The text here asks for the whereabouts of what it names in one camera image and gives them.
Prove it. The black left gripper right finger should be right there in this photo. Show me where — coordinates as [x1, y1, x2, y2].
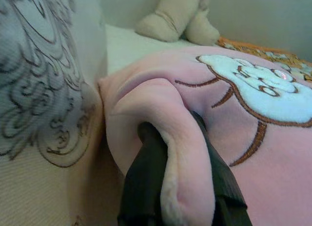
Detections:
[191, 110, 254, 226]

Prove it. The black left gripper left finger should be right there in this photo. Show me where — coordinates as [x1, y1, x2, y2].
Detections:
[117, 122, 169, 226]

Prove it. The pink sheep-print pillow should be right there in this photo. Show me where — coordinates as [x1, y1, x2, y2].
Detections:
[97, 46, 312, 226]

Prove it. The orange egg-cartoon blanket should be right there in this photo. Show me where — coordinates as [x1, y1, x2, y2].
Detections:
[215, 37, 312, 82]

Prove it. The white embroidered pillow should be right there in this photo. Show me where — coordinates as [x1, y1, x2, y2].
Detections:
[0, 0, 122, 226]

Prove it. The cream plush toy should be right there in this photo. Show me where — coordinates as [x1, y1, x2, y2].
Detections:
[135, 0, 221, 46]

